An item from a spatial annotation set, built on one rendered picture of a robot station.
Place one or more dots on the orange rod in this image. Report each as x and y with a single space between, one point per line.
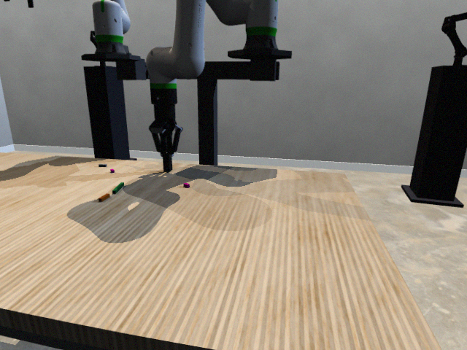
104 197

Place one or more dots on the green rod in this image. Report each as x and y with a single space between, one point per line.
118 188

